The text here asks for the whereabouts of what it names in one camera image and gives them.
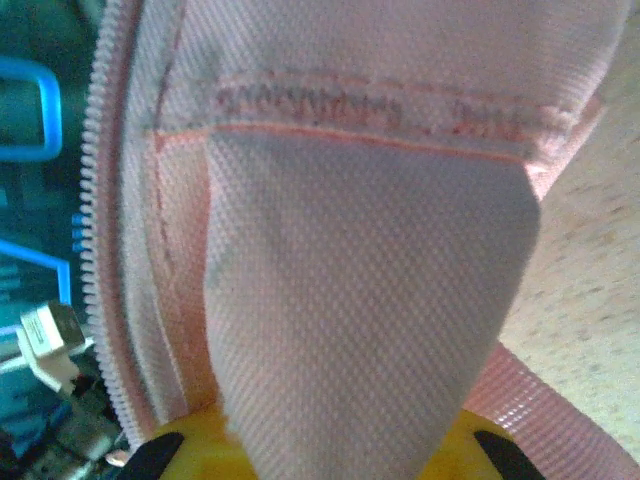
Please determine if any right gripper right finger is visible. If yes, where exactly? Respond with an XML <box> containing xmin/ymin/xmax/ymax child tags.
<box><xmin>432</xmin><ymin>409</ymin><xmax>546</xmax><ymax>480</ymax></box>

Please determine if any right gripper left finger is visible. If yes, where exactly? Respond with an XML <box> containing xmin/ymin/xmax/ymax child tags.
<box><xmin>122</xmin><ymin>405</ymin><xmax>256</xmax><ymax>480</ymax></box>

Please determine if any pink fabric backpack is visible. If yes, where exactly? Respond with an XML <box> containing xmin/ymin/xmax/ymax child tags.
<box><xmin>78</xmin><ymin>0</ymin><xmax>640</xmax><ymax>480</ymax></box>

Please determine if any blue printed left enclosure panel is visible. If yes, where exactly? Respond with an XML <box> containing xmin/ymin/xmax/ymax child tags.
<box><xmin>0</xmin><ymin>0</ymin><xmax>111</xmax><ymax>451</ymax></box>

